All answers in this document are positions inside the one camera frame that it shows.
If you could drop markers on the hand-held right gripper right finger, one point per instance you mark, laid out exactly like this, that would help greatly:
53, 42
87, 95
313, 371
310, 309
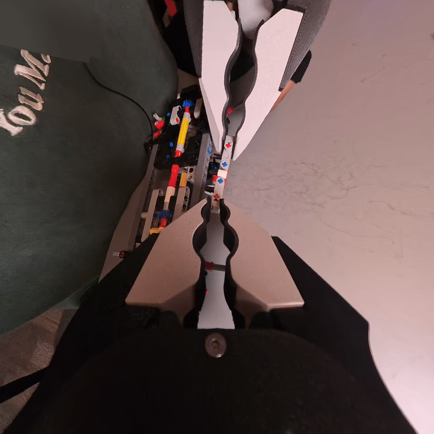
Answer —
264, 271

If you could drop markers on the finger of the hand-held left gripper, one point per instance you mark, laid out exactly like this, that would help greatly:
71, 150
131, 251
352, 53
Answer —
215, 51
271, 67

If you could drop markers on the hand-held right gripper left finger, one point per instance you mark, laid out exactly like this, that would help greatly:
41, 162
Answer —
166, 268

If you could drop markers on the multicoloured lego technic model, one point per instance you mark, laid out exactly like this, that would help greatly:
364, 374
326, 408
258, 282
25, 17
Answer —
176, 176

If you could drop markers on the person's left hand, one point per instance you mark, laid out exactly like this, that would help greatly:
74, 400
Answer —
282, 95

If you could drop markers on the dark green embroidered sweatshirt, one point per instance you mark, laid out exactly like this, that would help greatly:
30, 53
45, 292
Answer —
67, 203

